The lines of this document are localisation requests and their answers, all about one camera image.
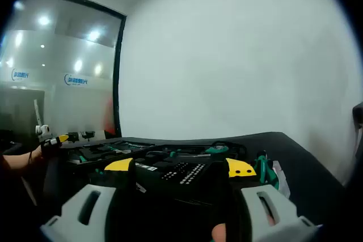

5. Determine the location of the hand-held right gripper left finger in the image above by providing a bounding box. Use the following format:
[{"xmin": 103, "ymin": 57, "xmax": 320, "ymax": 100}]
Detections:
[{"xmin": 39, "ymin": 157, "xmax": 137, "ymax": 242}]

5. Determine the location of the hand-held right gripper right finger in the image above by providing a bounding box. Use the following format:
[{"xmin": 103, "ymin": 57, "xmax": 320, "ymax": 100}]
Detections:
[{"xmin": 223, "ymin": 158, "xmax": 323, "ymax": 242}]

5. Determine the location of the green combination pliers tool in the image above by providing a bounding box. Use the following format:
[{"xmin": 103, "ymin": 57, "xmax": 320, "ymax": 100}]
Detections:
[{"xmin": 253, "ymin": 150, "xmax": 280, "ymax": 193}]

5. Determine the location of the black toolbox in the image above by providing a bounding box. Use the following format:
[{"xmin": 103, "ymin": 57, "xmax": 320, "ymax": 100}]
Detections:
[{"xmin": 61, "ymin": 137, "xmax": 247, "ymax": 206}]

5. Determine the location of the set of silver socket bits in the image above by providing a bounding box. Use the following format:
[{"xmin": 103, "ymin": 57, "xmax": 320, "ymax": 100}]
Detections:
[{"xmin": 161, "ymin": 162, "xmax": 205, "ymax": 186}]

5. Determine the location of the person's left hand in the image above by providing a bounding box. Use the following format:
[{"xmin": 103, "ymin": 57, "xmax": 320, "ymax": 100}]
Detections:
[{"xmin": 39, "ymin": 141, "xmax": 62, "ymax": 160}]

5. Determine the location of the person's right hand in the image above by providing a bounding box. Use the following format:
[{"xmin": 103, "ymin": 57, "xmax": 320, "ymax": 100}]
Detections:
[{"xmin": 211, "ymin": 223, "xmax": 227, "ymax": 242}]

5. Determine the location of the blue logo sticker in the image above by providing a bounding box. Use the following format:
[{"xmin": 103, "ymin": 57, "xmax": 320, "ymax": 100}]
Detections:
[
  {"xmin": 11, "ymin": 68, "xmax": 31, "ymax": 81},
  {"xmin": 64, "ymin": 73, "xmax": 89, "ymax": 87}
]

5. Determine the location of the frosted glass partition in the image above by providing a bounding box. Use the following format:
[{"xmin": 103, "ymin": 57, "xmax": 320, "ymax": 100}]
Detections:
[{"xmin": 0, "ymin": 0, "xmax": 127, "ymax": 138}]

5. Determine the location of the black draped object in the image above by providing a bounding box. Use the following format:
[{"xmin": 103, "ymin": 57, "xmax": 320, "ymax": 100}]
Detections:
[{"xmin": 351, "ymin": 101, "xmax": 363, "ymax": 152}]

